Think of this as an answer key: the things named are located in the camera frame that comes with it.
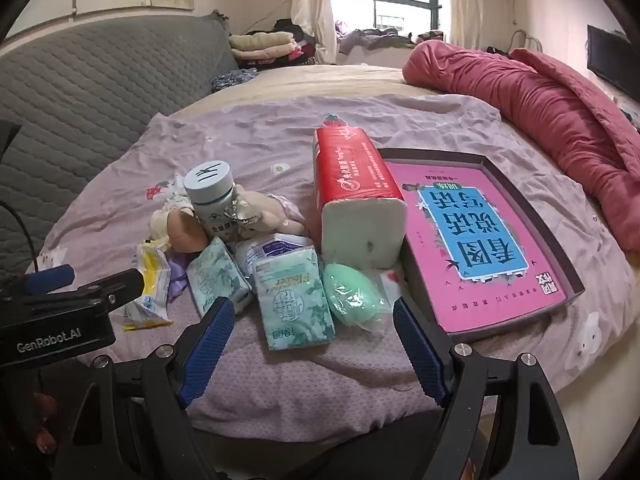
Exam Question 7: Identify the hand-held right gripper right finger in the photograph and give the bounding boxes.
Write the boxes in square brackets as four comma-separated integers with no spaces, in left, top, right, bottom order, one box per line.
[392,296,588,480]

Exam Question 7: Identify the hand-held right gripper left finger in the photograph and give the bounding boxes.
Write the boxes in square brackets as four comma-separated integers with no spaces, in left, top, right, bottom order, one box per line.
[52,296,236,480]

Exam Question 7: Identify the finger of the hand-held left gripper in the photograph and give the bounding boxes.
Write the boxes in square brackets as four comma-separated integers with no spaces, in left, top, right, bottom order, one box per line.
[70,267,147,318]
[0,264,76,297]

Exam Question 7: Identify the green patterned tissue packet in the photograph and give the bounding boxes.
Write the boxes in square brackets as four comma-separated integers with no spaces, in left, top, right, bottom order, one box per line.
[252,250,336,352]
[186,236,253,318]

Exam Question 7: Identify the cream plush bear purple dress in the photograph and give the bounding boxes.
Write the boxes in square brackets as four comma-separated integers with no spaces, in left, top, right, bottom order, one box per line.
[150,195,210,303]

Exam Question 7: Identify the pale floral scrunchie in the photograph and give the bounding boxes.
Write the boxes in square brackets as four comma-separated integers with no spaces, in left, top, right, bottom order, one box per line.
[161,192,195,217]

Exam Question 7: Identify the white purple soft packet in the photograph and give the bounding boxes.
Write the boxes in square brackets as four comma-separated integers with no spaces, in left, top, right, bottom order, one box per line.
[234,234,313,286]

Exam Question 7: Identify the tan plush bear silver ribbon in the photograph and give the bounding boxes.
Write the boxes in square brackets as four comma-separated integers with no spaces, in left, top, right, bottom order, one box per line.
[230,182,307,238]

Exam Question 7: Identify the dark cardboard box tray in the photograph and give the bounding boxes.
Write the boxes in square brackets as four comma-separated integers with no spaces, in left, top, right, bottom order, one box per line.
[377,147,586,346]

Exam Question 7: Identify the red tissue pack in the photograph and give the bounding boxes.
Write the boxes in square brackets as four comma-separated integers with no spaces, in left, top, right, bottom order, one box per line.
[312,125,408,270]

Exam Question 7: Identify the yellow white packet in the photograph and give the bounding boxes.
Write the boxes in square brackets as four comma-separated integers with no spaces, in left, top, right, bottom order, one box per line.
[122,240,173,332]

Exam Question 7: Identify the pink picture book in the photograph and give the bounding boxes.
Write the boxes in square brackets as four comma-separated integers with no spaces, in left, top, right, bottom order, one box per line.
[387,160,571,336]

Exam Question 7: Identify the dark red patterned clothing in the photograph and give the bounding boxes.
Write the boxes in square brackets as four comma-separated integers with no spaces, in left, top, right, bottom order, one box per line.
[0,360,101,480]

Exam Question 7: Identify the pale blue pill bottle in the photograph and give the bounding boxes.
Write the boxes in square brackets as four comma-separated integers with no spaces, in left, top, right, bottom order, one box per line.
[183,159,238,242]

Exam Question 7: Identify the grey quilted headboard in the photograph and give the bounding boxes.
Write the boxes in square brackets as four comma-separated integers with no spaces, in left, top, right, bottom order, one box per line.
[0,14,241,281]

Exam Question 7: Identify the blue patterned garment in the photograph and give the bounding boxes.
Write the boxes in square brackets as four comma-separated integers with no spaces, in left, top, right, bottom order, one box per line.
[210,67,261,93]

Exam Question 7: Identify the red quilt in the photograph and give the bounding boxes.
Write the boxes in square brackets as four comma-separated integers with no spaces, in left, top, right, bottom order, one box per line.
[402,40,640,253]

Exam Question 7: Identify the stack of folded clothes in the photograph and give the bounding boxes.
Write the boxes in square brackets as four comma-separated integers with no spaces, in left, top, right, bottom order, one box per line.
[229,31,296,67]

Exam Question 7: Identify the beige bed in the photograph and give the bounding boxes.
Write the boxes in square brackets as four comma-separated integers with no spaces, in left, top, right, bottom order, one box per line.
[172,64,640,480]

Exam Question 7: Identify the dark clothes pile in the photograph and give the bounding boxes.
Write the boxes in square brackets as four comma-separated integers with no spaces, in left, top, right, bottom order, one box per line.
[272,19,318,66]

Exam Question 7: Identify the clothes pile on windowsill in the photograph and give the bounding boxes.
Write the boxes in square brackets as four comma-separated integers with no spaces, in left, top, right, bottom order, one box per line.
[335,20,446,53]

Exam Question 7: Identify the cream curtain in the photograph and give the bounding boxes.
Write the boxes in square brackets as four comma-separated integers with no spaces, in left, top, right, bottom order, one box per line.
[445,0,501,51]
[290,0,336,63]

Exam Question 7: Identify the black television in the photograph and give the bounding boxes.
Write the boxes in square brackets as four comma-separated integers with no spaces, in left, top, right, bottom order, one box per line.
[586,24,640,103]

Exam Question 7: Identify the black cable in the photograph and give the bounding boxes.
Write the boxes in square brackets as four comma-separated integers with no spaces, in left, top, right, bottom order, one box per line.
[0,200,31,266]

